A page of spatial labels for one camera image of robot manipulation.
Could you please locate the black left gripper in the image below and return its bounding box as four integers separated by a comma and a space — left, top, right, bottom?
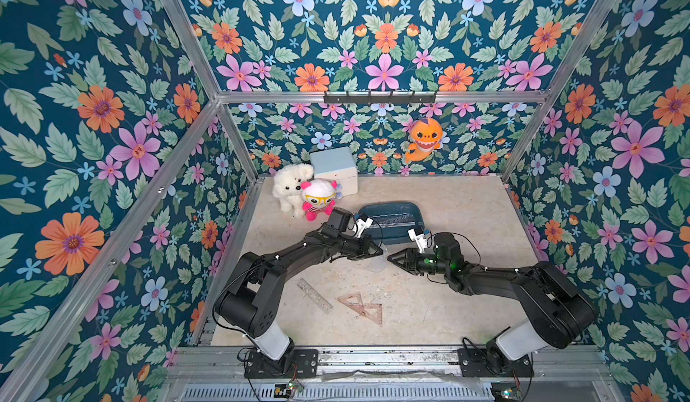
333, 234, 383, 260

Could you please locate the clear protractor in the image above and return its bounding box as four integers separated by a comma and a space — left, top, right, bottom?
368, 246, 388, 273

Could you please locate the teal plastic storage box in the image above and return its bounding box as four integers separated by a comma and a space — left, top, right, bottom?
358, 201, 426, 246

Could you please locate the pink triangle set square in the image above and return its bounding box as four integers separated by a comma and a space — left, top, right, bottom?
337, 292, 367, 317

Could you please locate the clear short ruler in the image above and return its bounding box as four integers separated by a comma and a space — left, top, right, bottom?
298, 278, 334, 315

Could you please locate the pink small triangle square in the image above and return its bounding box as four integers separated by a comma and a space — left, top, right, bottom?
359, 303, 383, 326

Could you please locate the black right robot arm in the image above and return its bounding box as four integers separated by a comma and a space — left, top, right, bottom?
387, 248, 598, 362

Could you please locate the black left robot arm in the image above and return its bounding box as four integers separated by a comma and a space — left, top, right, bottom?
212, 230, 384, 362

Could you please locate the white blue storage box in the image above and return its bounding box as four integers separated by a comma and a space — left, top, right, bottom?
310, 147, 359, 196

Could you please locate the pink white plush doll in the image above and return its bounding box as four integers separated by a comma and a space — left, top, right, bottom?
300, 178, 338, 221

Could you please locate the white fluffy plush dog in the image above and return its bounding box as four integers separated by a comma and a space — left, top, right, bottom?
272, 164, 314, 218

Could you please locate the orange shark plush toy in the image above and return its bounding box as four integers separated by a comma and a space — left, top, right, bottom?
404, 118, 443, 163

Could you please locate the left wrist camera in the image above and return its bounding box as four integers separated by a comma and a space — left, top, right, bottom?
327, 207, 374, 238

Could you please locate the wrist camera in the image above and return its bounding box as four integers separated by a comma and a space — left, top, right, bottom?
407, 228, 464, 260
327, 207, 374, 238

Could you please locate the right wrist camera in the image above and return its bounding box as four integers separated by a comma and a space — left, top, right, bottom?
407, 228, 464, 260

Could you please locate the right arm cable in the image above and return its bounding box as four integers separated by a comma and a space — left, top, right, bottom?
446, 232, 483, 265

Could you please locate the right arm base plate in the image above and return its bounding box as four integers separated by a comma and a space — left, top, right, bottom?
457, 347, 535, 379

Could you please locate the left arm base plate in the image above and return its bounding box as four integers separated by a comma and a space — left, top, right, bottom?
238, 348, 319, 380

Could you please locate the black wall hook rail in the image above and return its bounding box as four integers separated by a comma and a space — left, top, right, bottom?
323, 91, 438, 105

